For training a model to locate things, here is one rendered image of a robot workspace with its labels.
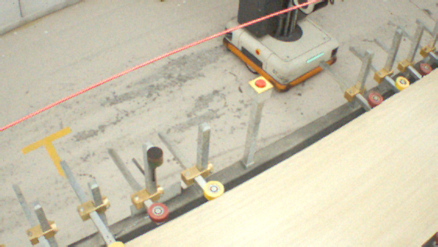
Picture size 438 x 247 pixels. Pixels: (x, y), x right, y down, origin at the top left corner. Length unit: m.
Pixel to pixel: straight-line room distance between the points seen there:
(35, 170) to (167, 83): 1.19
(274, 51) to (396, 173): 1.67
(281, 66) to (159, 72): 0.89
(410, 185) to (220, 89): 1.89
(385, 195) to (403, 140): 0.37
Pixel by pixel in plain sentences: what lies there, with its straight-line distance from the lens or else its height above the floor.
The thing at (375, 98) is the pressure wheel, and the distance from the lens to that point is 2.72.
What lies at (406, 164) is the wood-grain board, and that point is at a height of 0.90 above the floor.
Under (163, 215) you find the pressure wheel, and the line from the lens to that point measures 2.12.
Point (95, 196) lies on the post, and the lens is 2.03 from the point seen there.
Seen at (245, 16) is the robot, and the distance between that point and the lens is 3.83.
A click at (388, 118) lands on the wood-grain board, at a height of 0.90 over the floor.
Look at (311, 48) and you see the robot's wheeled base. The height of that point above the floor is 0.28.
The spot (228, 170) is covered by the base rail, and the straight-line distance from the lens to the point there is 2.51.
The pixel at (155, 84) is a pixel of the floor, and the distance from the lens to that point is 3.88.
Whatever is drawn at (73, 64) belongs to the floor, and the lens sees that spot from 4.12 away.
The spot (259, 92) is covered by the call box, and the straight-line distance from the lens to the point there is 2.13.
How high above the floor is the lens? 2.71
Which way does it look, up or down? 48 degrees down
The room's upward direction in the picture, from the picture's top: 6 degrees clockwise
